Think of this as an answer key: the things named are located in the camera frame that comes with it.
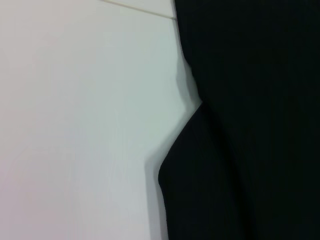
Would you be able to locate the black t-shirt with pink print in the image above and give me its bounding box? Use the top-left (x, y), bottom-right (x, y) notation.
top-left (157, 0), bottom-right (320, 240)

